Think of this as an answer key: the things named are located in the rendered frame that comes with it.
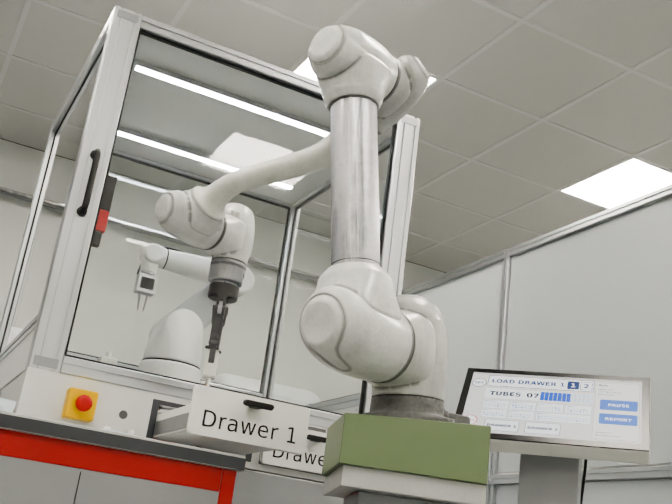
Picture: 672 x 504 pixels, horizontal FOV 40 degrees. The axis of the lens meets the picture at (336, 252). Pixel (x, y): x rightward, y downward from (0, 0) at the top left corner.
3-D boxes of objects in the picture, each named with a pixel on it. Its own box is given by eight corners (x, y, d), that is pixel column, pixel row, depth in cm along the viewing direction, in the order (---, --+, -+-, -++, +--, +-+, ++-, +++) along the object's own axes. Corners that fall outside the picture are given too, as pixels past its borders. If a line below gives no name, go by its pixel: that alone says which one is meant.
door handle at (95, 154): (89, 212, 235) (105, 146, 242) (79, 209, 234) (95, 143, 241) (85, 217, 240) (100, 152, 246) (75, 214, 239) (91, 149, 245)
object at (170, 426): (295, 447, 217) (299, 421, 219) (193, 427, 206) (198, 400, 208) (234, 456, 251) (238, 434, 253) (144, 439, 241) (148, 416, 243)
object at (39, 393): (380, 492, 260) (386, 440, 264) (13, 425, 219) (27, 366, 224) (253, 496, 341) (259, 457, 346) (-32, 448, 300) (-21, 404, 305)
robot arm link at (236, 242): (228, 272, 239) (191, 255, 229) (238, 216, 244) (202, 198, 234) (258, 267, 232) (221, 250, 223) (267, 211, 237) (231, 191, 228)
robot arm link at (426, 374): (460, 405, 194) (464, 304, 200) (414, 390, 180) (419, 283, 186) (396, 407, 203) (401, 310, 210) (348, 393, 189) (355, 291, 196)
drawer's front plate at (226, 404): (304, 454, 215) (310, 408, 219) (187, 432, 204) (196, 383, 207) (301, 455, 217) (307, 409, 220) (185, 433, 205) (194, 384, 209)
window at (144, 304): (360, 419, 264) (395, 124, 296) (63, 356, 230) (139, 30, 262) (359, 420, 265) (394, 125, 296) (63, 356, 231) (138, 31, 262)
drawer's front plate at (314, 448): (356, 480, 255) (361, 440, 259) (261, 462, 244) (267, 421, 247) (353, 480, 257) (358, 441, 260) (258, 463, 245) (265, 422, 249)
